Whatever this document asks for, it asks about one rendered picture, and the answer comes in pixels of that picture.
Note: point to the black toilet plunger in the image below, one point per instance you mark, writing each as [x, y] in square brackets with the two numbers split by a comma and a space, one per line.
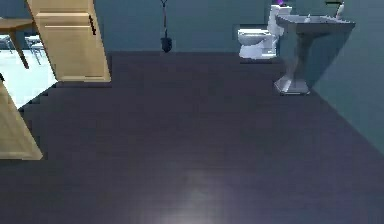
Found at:
[166, 41]

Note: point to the white toilet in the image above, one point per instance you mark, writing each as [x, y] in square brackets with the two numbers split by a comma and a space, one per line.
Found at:
[258, 40]

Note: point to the light wooden room door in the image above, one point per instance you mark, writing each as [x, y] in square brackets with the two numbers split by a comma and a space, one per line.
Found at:
[13, 133]
[71, 43]

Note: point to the purple object on toilet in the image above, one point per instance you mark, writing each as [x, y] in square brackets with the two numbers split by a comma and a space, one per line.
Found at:
[282, 2]

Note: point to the silver sink faucet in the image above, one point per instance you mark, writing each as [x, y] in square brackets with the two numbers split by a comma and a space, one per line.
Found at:
[308, 18]

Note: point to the grey metal chair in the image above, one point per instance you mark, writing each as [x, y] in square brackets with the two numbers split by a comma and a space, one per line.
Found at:
[5, 41]
[35, 45]

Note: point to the white bottle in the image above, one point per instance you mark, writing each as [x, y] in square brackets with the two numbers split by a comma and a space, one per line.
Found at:
[340, 9]

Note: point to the brown wooden table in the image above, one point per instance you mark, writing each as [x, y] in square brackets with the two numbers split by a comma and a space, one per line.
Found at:
[15, 28]

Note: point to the grey pedestal sink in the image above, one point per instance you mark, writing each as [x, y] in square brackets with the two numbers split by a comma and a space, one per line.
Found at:
[305, 43]

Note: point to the black wall shelf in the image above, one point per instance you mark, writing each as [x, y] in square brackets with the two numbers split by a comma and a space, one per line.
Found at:
[333, 2]

